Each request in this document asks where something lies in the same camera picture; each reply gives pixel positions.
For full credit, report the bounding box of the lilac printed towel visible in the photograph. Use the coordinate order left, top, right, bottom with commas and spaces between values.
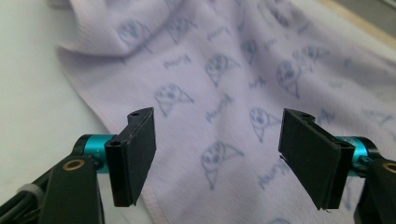
55, 0, 396, 224

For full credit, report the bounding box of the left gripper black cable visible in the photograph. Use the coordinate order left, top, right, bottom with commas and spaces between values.
0, 183, 45, 224

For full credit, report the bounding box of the white grid mat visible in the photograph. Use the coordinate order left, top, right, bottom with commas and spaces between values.
0, 0, 396, 224

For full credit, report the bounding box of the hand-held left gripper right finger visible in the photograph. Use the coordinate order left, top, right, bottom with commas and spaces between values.
277, 107, 379, 211

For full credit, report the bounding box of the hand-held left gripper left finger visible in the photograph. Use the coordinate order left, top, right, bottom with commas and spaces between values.
81, 106, 157, 208

